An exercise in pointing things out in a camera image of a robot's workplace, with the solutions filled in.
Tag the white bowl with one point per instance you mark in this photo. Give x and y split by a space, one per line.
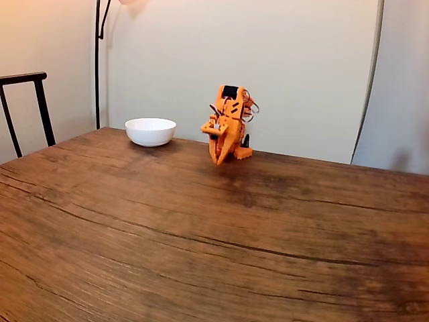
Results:
151 134

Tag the black table clamp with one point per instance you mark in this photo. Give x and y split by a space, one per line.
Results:
247 141

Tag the grey curved pole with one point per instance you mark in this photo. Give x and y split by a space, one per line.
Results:
368 84

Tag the black floor lamp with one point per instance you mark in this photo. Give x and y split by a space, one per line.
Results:
97 67

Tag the black chair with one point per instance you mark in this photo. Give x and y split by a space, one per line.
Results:
42 100

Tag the orange camera mount with camera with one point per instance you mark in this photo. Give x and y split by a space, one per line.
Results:
211 128

